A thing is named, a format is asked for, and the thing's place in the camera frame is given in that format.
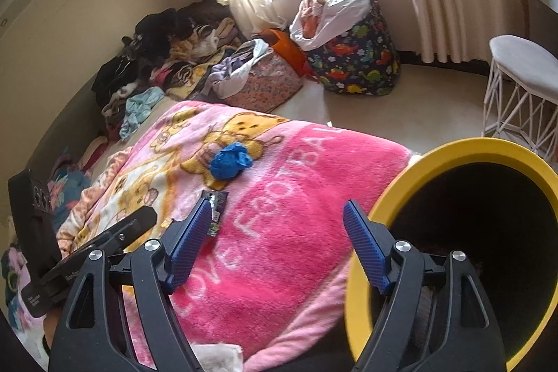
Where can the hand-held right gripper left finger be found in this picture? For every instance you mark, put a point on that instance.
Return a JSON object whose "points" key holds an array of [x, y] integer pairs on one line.
{"points": [[187, 250]]}

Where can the blue wrapper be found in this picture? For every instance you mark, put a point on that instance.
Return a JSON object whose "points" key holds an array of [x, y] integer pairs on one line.
{"points": [[229, 163]]}

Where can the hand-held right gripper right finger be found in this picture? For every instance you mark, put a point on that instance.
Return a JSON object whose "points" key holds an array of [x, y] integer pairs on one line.
{"points": [[366, 245]]}

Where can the pink printed blanket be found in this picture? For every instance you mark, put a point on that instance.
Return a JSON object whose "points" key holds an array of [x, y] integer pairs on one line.
{"points": [[283, 224]]}

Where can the light blue cloth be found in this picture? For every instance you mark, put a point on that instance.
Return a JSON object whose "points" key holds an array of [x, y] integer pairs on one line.
{"points": [[139, 110]]}

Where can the blue floral bedding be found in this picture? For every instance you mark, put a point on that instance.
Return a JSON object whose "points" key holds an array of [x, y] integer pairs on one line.
{"points": [[69, 184]]}

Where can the yellow and black bin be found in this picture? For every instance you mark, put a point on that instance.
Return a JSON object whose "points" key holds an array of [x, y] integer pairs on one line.
{"points": [[457, 147]]}

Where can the orange bag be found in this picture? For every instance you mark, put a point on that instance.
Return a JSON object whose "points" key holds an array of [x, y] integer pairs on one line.
{"points": [[287, 47]]}

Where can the dark snack wrapper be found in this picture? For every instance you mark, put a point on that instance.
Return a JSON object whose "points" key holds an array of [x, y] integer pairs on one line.
{"points": [[218, 206]]}

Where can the white plastic bag of clothes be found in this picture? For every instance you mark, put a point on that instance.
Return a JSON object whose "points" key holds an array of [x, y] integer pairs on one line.
{"points": [[344, 6]]}

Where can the pile of mixed clothes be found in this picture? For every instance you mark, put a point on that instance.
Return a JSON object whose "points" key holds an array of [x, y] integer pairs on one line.
{"points": [[165, 45]]}

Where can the white and purple clothes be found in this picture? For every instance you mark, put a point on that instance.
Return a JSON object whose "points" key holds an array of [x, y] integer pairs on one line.
{"points": [[239, 67]]}

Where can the pink floral fabric bag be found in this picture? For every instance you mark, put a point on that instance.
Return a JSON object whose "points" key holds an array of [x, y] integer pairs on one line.
{"points": [[270, 80]]}

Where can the white fuzzy cloth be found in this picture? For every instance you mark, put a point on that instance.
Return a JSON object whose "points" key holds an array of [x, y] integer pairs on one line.
{"points": [[218, 356]]}

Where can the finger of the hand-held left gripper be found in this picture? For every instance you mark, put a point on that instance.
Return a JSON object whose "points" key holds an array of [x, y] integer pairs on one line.
{"points": [[122, 226]]}

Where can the dinosaur print fabric bag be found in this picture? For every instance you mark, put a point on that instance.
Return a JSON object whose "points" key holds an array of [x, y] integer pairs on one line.
{"points": [[357, 62]]}

